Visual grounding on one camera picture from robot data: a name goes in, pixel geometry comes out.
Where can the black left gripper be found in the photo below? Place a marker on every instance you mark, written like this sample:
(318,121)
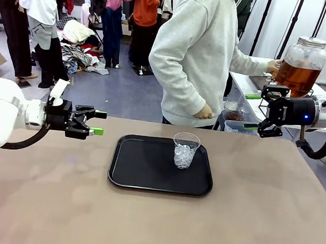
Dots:
(58,116)

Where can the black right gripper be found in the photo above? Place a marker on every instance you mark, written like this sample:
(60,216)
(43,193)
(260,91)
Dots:
(294,111)

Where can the glass tea dispenser jar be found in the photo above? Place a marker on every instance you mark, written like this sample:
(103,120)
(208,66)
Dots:
(297,77)

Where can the clear plastic cup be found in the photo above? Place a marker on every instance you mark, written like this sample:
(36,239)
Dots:
(192,140)

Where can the crushed ice pile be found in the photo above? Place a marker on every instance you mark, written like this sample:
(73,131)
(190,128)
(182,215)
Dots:
(184,157)

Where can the person's left forearm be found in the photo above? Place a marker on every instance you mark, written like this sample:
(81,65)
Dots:
(249,64)

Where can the person's right forearm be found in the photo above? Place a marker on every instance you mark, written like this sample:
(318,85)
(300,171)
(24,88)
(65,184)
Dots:
(177,91)

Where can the person's left hand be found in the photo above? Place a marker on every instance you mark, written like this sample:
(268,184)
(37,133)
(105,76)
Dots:
(274,66)

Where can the person's right hand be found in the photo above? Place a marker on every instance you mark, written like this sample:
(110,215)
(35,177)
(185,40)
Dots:
(204,112)

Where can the dark metal serving tray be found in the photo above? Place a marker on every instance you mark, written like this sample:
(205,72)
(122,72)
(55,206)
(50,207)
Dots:
(256,80)

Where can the clear round waste container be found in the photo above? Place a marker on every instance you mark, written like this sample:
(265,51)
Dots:
(234,111)

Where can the flat black floor item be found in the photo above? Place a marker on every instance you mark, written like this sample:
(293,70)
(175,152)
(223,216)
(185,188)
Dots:
(25,84)

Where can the pile of mixed clothes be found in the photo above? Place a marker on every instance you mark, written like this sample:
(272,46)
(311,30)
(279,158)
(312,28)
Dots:
(77,47)

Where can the black plastic serving tray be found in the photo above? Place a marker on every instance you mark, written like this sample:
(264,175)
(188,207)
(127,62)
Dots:
(147,166)

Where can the silver dispenser lid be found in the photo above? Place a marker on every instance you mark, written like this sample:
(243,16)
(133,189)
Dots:
(312,41)

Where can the black light stand pole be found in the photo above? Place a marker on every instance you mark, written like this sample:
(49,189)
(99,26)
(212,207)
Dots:
(322,16)
(292,25)
(262,22)

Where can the black folding chair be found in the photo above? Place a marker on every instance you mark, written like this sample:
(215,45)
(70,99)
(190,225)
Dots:
(94,23)

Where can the black mesh basket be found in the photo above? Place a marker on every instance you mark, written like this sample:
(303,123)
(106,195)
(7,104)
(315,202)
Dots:
(63,22)

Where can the person in dark green jacket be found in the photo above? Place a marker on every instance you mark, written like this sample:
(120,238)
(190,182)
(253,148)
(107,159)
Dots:
(244,11)

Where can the person in beige sweatshirt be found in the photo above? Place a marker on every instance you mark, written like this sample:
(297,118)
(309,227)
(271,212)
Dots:
(193,44)

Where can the person in black trousers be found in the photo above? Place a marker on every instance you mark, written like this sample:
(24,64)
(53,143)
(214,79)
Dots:
(13,27)

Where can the red hanging garment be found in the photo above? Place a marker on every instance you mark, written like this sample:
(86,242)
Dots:
(68,2)

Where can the person in grey trousers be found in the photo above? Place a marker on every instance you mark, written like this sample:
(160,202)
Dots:
(44,1)

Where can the person in orange top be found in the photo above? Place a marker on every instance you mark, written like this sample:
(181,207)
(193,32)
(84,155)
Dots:
(146,5)

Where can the person in striped white top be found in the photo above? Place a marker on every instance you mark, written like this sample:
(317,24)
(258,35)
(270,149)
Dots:
(168,1)

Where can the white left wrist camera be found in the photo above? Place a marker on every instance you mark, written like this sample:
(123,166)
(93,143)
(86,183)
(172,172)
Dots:
(58,89)

